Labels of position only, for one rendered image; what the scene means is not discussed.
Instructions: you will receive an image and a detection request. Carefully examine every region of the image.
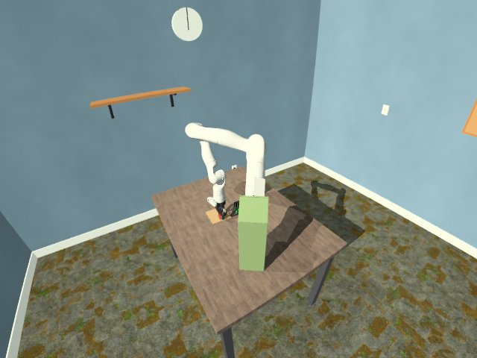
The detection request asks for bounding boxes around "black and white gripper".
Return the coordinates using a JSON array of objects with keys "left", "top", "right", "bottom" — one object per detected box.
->
[{"left": 215, "top": 200, "right": 227, "bottom": 220}]

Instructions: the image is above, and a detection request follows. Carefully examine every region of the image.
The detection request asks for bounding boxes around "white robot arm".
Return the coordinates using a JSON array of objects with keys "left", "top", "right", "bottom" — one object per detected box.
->
[{"left": 186, "top": 123, "right": 267, "bottom": 207}]

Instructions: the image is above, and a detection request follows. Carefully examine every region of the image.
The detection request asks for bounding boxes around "tan flat mat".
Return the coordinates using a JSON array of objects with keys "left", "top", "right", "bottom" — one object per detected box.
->
[{"left": 205, "top": 209, "right": 231, "bottom": 224}]

